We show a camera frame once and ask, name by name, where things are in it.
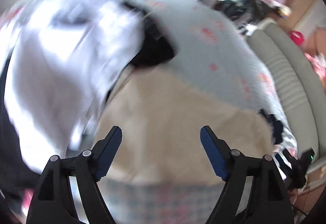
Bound white garment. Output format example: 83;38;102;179
4;0;144;173

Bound red small toy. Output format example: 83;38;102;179
289;30;304;46

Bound blue checkered floral bedspread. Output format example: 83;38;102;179
1;0;297;223

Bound navy and pink folded clothes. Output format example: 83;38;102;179
259;109;283;145

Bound grey-green padded headboard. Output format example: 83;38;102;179
247;18;325;173

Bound pink white plush toy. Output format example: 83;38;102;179
304;53;326;81

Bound cream and pink shirt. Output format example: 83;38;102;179
96;67;273;185

